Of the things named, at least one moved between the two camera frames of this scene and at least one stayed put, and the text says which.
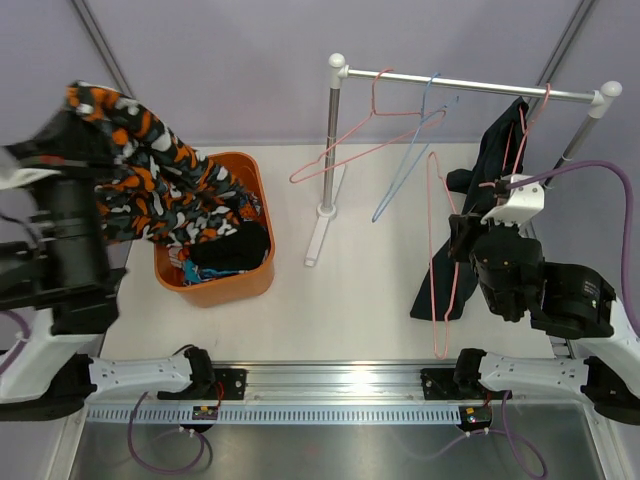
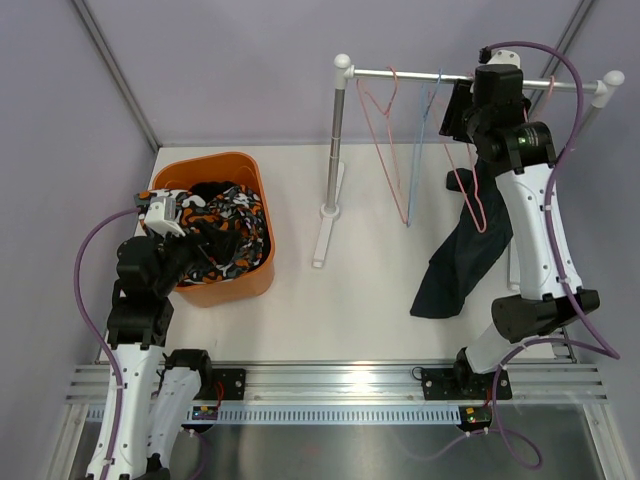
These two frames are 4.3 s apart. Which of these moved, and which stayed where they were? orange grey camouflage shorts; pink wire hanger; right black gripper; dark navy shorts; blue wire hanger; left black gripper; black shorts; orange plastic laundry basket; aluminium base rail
Moved: left black gripper; black shorts; orange grey camouflage shorts; pink wire hanger; right black gripper; blue wire hanger
Stayed: aluminium base rail; dark navy shorts; orange plastic laundry basket
